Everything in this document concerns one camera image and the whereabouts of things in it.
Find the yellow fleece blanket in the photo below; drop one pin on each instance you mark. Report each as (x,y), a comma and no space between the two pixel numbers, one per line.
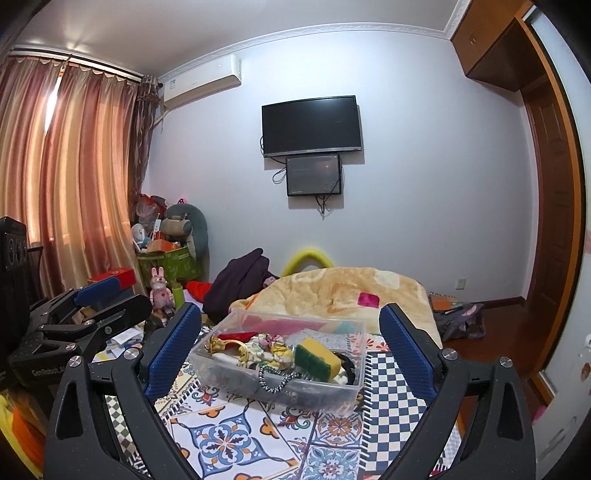
(323,290)

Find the yellow curved foam tube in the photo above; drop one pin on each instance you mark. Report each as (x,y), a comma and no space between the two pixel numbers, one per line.
(307,256)

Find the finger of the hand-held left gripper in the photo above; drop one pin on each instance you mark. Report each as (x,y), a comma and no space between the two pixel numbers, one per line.
(111,323)
(99,288)

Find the white air conditioner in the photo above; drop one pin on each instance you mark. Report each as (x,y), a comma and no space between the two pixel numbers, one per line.
(203,81)

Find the orange notebook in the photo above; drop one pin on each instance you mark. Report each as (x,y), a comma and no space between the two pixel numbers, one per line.
(443,302)

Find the pink curtain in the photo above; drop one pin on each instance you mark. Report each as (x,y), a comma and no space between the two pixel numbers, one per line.
(69,175)

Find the patterned bed sheet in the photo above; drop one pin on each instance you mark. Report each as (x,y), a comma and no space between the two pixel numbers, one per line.
(231,438)

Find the small black wall monitor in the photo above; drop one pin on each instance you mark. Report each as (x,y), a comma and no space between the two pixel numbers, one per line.
(314,175)

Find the wooden door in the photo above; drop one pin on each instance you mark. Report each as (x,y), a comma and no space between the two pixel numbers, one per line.
(551,194)

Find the brown patterned curtain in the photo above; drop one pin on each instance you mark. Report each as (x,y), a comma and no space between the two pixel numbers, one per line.
(147,129)

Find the red plastic bag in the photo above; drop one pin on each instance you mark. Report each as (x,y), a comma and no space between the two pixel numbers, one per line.
(147,207)

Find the red garment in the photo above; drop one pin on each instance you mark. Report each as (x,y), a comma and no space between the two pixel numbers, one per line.
(198,290)

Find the red box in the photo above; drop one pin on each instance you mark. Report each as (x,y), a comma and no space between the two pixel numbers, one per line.
(111,277)

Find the green bottle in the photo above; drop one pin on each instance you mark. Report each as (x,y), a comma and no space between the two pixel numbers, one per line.
(179,295)

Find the grey plush toy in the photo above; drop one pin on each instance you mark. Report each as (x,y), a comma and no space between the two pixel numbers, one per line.
(184,226)

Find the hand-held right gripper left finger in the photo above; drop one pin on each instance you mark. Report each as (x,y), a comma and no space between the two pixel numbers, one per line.
(173,353)

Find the red cloth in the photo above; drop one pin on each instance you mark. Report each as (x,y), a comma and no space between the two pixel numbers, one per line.
(242,335)

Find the purple bag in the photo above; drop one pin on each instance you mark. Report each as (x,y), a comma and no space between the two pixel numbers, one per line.
(461,323)

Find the black wall television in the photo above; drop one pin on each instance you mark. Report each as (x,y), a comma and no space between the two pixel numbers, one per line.
(311,124)

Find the green paper bag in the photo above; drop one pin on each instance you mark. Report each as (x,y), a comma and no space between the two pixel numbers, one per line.
(178,265)

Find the clear plastic storage box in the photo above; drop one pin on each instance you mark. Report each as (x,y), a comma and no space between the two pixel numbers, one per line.
(231,383)

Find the white sliding wardrobe door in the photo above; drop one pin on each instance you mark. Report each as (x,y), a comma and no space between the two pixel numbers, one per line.
(570,323)

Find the pile of papers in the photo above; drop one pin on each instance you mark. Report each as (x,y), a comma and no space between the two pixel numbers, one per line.
(122,341)

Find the floral scrunchie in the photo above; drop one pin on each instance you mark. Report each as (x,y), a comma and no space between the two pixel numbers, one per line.
(270,353)

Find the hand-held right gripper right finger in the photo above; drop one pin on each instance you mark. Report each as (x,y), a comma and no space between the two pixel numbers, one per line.
(408,353)

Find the gold headband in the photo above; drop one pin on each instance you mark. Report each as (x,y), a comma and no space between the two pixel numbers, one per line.
(221,346)

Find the pink bunny toy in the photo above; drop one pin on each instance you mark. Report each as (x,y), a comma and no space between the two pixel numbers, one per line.
(161,288)

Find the yellow orange cloth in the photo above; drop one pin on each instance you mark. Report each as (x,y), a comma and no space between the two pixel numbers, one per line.
(21,434)

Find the yellow green sponge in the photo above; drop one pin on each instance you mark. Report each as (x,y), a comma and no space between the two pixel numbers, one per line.
(318,360)

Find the dark purple garment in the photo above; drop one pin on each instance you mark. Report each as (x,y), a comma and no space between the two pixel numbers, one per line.
(240,281)

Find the wooden overhead cabinet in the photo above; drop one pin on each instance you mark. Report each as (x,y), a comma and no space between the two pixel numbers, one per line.
(494,41)

